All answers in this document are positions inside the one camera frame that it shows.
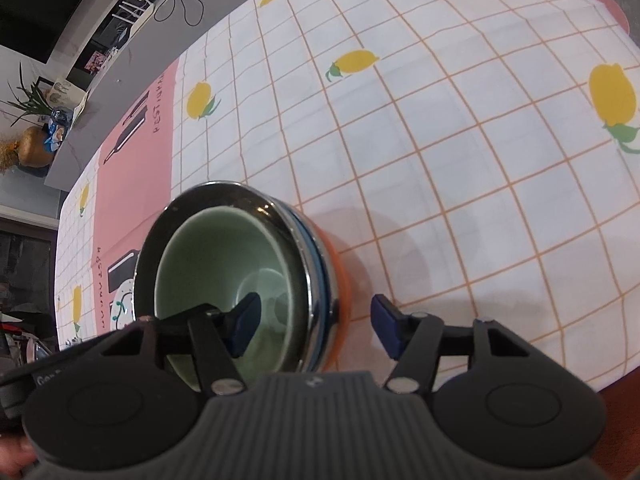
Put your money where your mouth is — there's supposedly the left hand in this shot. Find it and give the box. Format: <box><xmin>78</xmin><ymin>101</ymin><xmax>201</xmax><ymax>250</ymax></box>
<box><xmin>0</xmin><ymin>434</ymin><xmax>37</xmax><ymax>479</ymax></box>

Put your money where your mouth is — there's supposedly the checkered lemon tablecloth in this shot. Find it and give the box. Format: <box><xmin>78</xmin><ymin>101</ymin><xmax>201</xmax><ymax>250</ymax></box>
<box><xmin>54</xmin><ymin>0</ymin><xmax>639</xmax><ymax>389</ymax></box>

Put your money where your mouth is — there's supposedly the white jug vase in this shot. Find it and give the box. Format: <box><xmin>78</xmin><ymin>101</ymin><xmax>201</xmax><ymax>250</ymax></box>
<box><xmin>46</xmin><ymin>78</ymin><xmax>87</xmax><ymax>110</ymax></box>

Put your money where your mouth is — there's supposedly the blue steel bowl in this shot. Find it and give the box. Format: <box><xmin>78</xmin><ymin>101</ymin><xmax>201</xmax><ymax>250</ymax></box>
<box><xmin>134</xmin><ymin>181</ymin><xmax>332</xmax><ymax>373</ymax></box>

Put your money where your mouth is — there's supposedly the long grey counter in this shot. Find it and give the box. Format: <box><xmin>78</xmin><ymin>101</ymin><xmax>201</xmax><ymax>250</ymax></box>
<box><xmin>44</xmin><ymin>0</ymin><xmax>247</xmax><ymax>192</ymax></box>

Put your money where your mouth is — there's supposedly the white router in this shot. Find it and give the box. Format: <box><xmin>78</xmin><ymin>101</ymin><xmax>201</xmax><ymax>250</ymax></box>
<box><xmin>113</xmin><ymin>0</ymin><xmax>155</xmax><ymax>38</ymax></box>

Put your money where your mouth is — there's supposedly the orange steel bowl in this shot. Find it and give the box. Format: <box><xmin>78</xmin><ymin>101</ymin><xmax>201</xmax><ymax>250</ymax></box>
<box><xmin>305</xmin><ymin>217</ymin><xmax>352</xmax><ymax>372</ymax></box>

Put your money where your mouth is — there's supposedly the green ceramic bowl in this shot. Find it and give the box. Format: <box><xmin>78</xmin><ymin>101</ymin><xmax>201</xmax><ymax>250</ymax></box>
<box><xmin>154</xmin><ymin>206</ymin><xmax>308</xmax><ymax>385</ymax></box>

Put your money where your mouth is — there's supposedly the white painted fruit plate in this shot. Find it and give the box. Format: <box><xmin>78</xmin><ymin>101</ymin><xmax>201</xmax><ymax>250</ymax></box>
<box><xmin>108</xmin><ymin>278</ymin><xmax>136</xmax><ymax>330</ymax></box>

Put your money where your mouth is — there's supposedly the brown round vase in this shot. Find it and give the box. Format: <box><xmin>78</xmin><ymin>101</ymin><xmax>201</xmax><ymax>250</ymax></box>
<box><xmin>16</xmin><ymin>127</ymin><xmax>53</xmax><ymax>168</ymax></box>

